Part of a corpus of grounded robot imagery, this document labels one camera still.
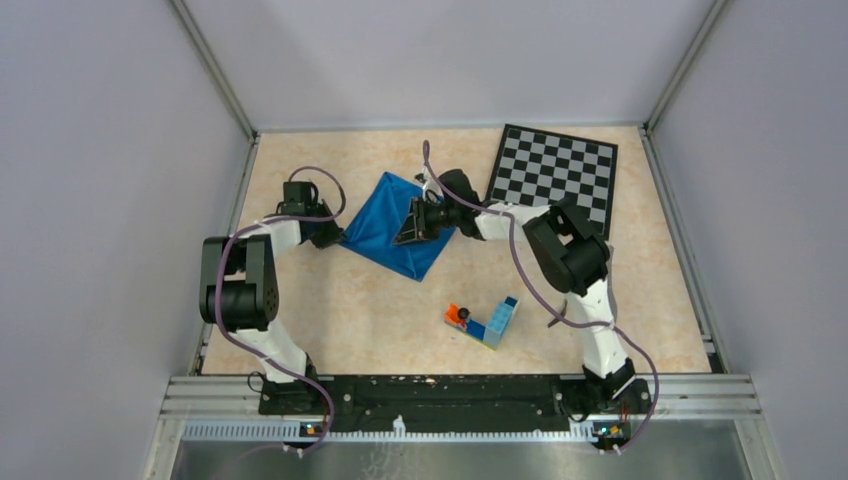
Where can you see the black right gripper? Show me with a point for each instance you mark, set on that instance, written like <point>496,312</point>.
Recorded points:
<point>415,228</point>

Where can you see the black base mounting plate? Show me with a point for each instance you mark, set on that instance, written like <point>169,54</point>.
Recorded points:
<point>451,403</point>

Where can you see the black white checkerboard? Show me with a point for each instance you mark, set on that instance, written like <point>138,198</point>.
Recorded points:
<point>535,167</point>

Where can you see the blue cloth napkin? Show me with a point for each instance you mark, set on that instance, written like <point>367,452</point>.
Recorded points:
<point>370,234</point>

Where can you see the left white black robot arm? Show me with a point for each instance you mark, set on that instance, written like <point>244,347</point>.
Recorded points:
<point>239,289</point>

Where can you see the aluminium frame rail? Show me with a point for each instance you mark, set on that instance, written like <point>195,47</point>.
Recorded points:
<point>698,426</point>

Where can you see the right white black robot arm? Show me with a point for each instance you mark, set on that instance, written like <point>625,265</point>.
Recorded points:
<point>571,255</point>

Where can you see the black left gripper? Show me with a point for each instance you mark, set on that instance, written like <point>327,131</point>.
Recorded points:
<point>333,235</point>

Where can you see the colourful toy brick assembly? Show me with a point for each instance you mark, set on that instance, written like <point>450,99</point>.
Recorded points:
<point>489,332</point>

